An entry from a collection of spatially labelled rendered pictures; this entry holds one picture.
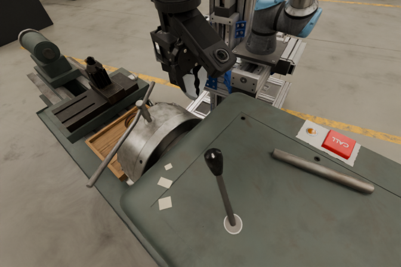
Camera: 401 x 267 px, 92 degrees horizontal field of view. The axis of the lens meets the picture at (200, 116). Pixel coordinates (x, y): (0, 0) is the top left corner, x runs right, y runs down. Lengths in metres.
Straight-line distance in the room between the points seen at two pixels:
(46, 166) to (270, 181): 2.24
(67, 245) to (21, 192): 0.74
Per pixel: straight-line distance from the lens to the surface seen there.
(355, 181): 0.53
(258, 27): 0.98
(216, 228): 0.43
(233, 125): 0.55
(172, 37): 0.36
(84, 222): 2.00
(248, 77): 0.95
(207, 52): 0.30
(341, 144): 0.59
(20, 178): 2.56
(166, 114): 0.61
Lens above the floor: 1.68
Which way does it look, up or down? 49 degrees down
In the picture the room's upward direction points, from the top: 4 degrees counter-clockwise
